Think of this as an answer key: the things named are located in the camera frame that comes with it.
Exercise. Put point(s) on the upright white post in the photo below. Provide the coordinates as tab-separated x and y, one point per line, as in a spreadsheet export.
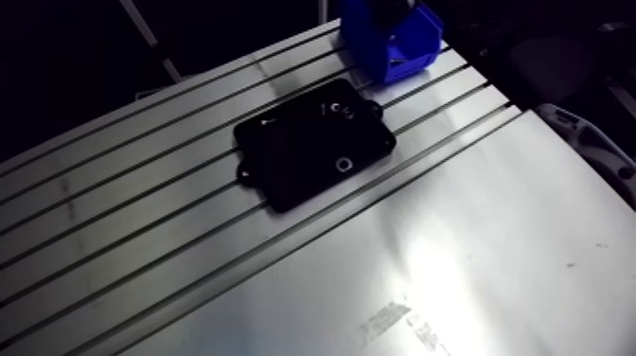
323	11

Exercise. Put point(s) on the blue bin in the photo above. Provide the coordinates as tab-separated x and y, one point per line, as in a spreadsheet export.
367	54

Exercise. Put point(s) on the slanted white post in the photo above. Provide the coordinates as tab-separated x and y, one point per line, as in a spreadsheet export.
149	37

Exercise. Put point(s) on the dark office chair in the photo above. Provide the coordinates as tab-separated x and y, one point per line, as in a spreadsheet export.
551	67

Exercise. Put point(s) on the black tray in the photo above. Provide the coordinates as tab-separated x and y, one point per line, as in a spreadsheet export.
303	154

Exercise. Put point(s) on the pale holed strip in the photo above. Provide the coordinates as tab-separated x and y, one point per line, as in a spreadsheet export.
591	144

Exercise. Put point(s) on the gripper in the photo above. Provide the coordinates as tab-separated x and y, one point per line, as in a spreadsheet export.
395	12

